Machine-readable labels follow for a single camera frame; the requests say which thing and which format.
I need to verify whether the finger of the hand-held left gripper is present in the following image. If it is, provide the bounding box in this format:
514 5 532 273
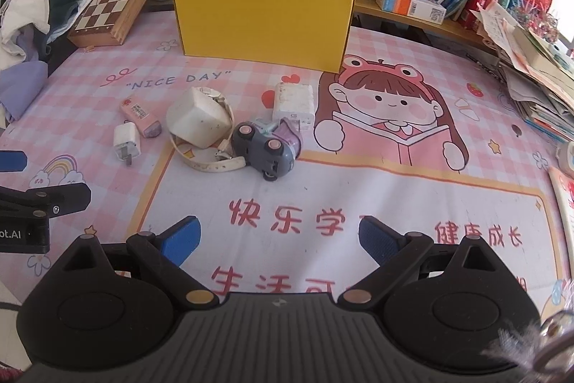
0 150 27 173
0 182 92 219

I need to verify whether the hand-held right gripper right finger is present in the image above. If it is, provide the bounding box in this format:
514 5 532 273
337 215 522 312

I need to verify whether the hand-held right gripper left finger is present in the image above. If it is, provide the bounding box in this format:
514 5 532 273
53 215 220 313

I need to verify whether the small white charger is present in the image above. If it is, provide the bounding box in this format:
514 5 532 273
112 121 142 167

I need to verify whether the pink rectangular eraser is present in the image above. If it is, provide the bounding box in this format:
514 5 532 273
119 95 163 138

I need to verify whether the grey toy car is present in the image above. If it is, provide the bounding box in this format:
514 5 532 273
231 116 304 183

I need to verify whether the white watch with cream strap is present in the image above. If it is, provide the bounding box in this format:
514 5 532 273
165 85 249 174

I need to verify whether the large white charger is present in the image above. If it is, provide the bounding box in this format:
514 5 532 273
272 81 316 133

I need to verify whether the yellow cardboard box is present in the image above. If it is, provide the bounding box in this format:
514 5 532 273
173 0 358 74

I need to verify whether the pink printed desktop mat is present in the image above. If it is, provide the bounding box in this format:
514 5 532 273
0 10 574 322

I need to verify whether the pile of clothes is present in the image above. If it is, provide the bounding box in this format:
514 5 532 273
0 0 104 124

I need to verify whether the grey fluffy keyring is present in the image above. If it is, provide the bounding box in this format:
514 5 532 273
481 306 574 383

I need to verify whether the pink booklet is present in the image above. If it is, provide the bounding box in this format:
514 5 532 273
547 166 574 241

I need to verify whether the white power strip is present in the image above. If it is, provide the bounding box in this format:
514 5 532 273
557 140 574 178

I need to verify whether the pile of papers and books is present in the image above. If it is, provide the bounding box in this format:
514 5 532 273
466 0 574 144

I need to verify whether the orange and white carton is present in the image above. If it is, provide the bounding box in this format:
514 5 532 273
375 0 447 25

